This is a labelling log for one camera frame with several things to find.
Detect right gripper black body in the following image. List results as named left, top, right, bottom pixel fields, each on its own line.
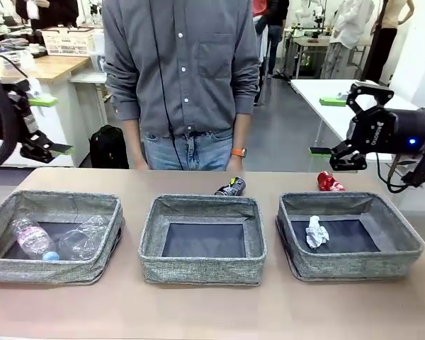
left=346, top=108, right=425, bottom=154

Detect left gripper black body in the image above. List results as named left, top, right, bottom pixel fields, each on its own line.
left=9, top=98, right=40, bottom=143

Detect crushed red drink can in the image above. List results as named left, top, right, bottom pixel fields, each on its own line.
left=317, top=170, right=346, bottom=192

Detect white paper ball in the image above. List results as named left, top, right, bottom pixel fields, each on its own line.
left=304, top=215, right=331, bottom=251

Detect clear plastic bottle blue cap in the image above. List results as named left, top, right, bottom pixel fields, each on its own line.
left=10, top=217, right=60, bottom=262

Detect clear plastic cup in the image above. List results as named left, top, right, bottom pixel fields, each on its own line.
left=58, top=214, right=109, bottom=261

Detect person's right forearm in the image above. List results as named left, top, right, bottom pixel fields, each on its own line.
left=122, top=118, right=146, bottom=164

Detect person's left forearm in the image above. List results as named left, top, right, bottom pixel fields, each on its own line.
left=233, top=112, right=253, bottom=150

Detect person's left hand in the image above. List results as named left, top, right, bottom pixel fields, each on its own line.
left=226, top=157, right=246, bottom=172

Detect large white table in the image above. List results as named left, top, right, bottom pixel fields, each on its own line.
left=290, top=78, right=425, bottom=213

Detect wooden top white table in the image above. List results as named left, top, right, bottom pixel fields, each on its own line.
left=0, top=52, right=93, bottom=168

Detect clear plastic storage box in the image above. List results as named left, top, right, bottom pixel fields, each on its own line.
left=0, top=49, right=35, bottom=72

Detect small white table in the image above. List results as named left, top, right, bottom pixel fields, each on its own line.
left=69, top=69, right=109, bottom=128

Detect white plastic crate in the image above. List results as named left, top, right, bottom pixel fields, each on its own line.
left=41, top=26, right=95, bottom=57

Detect black backpack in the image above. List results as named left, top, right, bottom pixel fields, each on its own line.
left=88, top=125, right=130, bottom=170

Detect mannequin in white clothes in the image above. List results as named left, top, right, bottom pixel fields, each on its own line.
left=320, top=0, right=376, bottom=79

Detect white plastic container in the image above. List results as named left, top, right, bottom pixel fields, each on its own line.
left=91, top=31, right=106, bottom=54

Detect background person black top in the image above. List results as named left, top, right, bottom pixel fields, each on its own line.
left=16, top=0, right=81, bottom=31

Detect crushed black drink can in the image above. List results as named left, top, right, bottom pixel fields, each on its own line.
left=214, top=176, right=248, bottom=197

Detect grey fabric basket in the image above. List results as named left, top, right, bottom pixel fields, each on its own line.
left=0, top=190, right=125, bottom=287
left=274, top=191, right=423, bottom=283
left=137, top=193, right=267, bottom=287

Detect background person red top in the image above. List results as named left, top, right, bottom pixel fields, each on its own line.
left=251, top=0, right=291, bottom=81

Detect blue jeans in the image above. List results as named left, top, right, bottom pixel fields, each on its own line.
left=143, top=129, right=234, bottom=171

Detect grey button shirt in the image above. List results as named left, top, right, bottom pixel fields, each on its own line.
left=101, top=0, right=262, bottom=137

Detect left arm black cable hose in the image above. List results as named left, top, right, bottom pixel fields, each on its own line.
left=0, top=55, right=22, bottom=173

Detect right gripper thin black cable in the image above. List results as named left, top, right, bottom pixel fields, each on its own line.
left=376, top=152, right=412, bottom=194

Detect grey metal frame table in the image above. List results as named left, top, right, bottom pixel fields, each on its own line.
left=283, top=28, right=371, bottom=81

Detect thin black hanging cable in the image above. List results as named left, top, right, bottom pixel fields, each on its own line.
left=149, top=0, right=182, bottom=170

